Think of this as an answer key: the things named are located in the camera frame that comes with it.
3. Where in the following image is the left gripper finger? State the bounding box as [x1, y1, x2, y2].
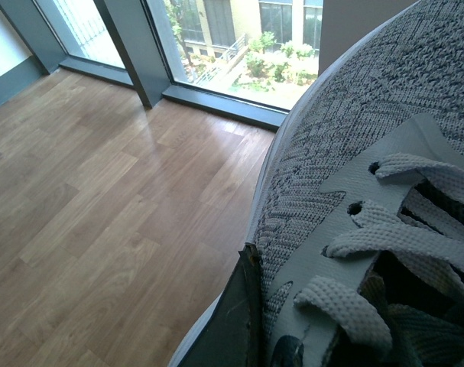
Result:
[180, 244, 261, 366]

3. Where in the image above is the window frame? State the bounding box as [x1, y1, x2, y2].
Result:
[0, 0, 294, 133]

